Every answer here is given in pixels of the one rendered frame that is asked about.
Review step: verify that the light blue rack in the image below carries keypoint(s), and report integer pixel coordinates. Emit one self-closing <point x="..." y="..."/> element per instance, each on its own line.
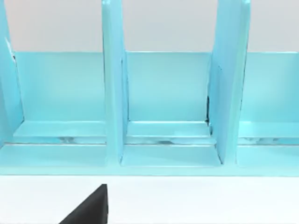
<point x="163" y="93"/>

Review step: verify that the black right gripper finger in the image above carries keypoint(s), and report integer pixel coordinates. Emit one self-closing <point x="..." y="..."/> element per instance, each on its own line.
<point x="93" y="207"/>

